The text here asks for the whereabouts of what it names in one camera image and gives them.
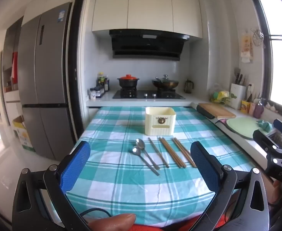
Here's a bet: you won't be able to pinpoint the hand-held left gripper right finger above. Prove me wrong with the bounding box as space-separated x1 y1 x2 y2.
190 141 270 231

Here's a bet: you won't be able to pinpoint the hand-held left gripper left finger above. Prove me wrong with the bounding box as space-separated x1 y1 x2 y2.
12 140 93 231

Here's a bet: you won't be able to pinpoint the brown wooden chopstick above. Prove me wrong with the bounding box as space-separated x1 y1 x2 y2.
176 137 197 168
158 137 181 169
172 138 193 168
163 137 187 168

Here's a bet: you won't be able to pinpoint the pair wooden chopsticks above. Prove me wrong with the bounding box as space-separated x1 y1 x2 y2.
174 138 195 168
160 137 184 169

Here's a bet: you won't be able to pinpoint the dark slim chopstick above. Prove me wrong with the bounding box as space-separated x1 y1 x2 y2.
148 138 167 169
149 137 170 168

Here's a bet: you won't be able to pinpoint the cream ribbed utensil box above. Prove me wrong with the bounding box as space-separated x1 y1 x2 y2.
145 106 176 136

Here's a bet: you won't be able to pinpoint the metal spoon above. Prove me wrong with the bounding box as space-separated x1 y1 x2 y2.
135 138 161 170
132 146 161 177

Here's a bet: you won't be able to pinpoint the person's right hand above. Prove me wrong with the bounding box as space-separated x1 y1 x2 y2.
268 181 282 204

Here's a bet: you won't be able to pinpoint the person's left hand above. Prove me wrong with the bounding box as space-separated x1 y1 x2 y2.
88 213 137 231

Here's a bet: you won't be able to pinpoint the teal cloth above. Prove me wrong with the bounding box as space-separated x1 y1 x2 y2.
256 120 274 133

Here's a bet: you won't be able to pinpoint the green round mat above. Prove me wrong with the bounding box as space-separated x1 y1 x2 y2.
226 118 264 139

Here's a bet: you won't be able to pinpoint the purple soap dispenser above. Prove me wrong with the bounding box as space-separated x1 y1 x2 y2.
254 98 265 119

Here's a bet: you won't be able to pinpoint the white knife block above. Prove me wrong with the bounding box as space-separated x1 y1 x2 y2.
230 73 247 110

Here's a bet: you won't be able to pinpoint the wooden cutting board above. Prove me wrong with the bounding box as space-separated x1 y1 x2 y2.
198 103 236 119

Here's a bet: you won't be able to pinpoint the teal checked tablecloth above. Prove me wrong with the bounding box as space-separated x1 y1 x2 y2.
65 106 256 223

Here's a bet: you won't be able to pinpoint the black oblong board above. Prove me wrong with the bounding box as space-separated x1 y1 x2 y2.
196 105 215 119

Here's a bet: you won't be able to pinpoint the yellow green plastic bag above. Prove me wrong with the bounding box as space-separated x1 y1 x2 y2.
208 84 238 105

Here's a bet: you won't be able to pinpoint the orange clothing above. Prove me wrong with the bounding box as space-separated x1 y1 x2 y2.
131 215 228 231

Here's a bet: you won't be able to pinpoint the yellow cardboard box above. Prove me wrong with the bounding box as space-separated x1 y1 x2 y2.
12 115 33 150

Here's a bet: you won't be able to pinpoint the spice jars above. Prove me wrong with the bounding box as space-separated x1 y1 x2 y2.
89 87 105 100

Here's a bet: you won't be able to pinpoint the glass french press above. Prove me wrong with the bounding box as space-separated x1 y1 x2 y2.
185 79 194 94

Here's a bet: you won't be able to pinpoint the condiment bottles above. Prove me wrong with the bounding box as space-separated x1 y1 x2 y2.
96 72 110 92

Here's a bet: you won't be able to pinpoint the black gas stove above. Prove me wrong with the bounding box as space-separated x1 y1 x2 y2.
112 88 186 100

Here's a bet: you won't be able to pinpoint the dark wok with glass lid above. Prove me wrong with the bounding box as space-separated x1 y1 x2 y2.
152 74 179 89

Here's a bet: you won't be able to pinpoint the black pot with orange lid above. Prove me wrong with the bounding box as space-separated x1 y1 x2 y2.
117 74 139 88

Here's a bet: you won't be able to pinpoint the grey refrigerator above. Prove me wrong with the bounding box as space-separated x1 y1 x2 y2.
17 2 78 160

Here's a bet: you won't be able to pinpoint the red cloth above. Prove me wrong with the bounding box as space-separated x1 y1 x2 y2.
11 52 19 85

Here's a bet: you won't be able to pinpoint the tall shelf cabinet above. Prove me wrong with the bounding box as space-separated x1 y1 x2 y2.
2 17 23 104

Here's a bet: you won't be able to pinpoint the black range hood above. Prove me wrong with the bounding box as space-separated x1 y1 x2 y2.
109 29 191 61

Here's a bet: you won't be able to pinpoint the black cable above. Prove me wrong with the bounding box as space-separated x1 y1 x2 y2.
80 208 113 220

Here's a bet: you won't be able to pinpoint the dark window frame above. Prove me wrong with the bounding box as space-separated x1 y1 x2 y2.
249 0 282 116

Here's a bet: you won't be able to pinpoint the hanging wire rack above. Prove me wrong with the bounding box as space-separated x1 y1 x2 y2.
250 28 264 47

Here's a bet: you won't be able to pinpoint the black door frame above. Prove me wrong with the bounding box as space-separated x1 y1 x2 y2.
70 0 87 145

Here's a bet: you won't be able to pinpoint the white wall cabinet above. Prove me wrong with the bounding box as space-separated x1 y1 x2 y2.
92 0 204 39

